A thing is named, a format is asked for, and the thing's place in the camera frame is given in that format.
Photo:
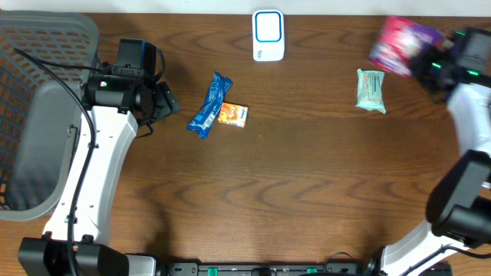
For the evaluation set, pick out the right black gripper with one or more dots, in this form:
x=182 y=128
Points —
x=416 y=64

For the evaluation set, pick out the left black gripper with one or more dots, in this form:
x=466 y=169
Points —
x=162 y=100

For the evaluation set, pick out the blue snack wrapper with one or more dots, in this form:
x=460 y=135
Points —
x=204 y=119

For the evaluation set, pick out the purple Carefree pad pack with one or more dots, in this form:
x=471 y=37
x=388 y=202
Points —
x=401 y=40

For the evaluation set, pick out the orange Kleenex tissue pack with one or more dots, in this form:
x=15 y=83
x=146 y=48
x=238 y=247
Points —
x=233 y=114

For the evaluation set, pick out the teal wet wipes pack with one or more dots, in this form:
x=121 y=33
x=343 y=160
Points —
x=369 y=90

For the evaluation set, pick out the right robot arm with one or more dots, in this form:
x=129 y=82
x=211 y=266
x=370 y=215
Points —
x=457 y=217

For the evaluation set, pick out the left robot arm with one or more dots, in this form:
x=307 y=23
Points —
x=76 y=238

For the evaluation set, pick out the grey plastic mesh basket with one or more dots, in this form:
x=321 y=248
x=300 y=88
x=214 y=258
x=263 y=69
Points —
x=40 y=121

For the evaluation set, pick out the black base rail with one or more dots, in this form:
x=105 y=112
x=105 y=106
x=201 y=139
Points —
x=193 y=269

